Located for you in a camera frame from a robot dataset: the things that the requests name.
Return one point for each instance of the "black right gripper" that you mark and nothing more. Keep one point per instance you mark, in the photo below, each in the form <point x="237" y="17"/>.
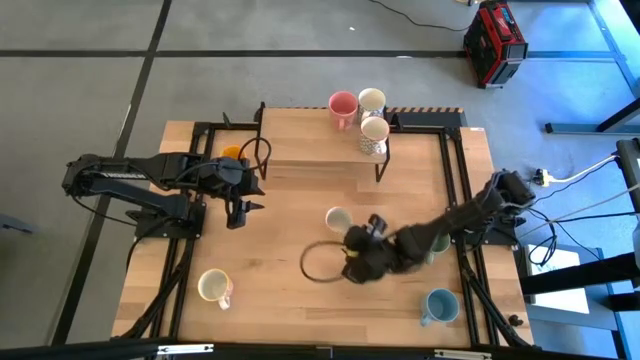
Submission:
<point x="375" y="257"/>

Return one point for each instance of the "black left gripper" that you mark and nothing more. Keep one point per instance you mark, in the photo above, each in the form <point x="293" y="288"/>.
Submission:
<point x="227" y="177"/>

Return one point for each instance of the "yellow patterned mug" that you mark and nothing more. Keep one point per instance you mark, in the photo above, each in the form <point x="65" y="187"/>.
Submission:
<point x="338" y="218"/>

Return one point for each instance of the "orange mug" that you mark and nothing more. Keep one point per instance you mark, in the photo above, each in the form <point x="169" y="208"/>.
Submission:
<point x="232" y="151"/>

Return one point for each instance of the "green mug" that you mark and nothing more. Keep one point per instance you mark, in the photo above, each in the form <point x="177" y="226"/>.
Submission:
<point x="442" y="245"/>

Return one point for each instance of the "white mug yellow rim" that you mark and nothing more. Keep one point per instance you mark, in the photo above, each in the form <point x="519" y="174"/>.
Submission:
<point x="214" y="286"/>

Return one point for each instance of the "patterned mug pink rim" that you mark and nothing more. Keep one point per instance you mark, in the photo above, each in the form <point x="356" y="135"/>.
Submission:
<point x="374" y="129"/>

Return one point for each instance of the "blue mug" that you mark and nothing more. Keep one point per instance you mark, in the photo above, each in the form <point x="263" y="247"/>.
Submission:
<point x="442" y="306"/>

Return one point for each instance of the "patterned mug white rim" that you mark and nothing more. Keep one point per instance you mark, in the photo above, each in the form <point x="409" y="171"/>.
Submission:
<point x="372" y="99"/>

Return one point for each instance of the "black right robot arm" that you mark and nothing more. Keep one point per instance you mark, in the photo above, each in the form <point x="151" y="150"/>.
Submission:
<point x="465" y="217"/>

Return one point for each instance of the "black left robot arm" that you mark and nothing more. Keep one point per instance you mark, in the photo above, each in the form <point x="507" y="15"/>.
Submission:
<point x="130" y="172"/>

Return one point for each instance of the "wooden shelf black legs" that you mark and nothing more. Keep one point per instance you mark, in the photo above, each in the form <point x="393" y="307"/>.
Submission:
<point x="310" y="135"/>

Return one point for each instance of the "black clamp knob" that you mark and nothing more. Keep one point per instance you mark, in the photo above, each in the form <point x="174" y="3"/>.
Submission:
<point x="515" y="320"/>

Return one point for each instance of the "yellow power strip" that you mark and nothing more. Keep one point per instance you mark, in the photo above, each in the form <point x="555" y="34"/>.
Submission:
<point x="543" y="176"/>

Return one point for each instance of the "white box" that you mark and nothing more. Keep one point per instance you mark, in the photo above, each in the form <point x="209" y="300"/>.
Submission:
<point x="565" y="302"/>

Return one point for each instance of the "black desk beams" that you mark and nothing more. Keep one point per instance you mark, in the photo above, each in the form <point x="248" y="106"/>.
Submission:
<point x="575" y="277"/>

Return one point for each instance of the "grey chair base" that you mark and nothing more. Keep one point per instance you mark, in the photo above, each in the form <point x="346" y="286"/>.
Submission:
<point x="15" y="223"/>

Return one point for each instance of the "red black tool box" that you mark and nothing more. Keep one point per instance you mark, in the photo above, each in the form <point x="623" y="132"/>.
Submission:
<point x="492" y="45"/>

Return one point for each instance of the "dark metal desk leg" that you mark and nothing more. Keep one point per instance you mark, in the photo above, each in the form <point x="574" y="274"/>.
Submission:
<point x="575" y="128"/>

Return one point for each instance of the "black aluminium table frame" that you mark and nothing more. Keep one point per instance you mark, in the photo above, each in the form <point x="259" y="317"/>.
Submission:
<point x="235" y="126"/>

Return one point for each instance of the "silver bracket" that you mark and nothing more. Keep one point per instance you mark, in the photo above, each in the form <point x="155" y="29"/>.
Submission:
<point x="185" y="349"/>
<point x="462" y="354"/>

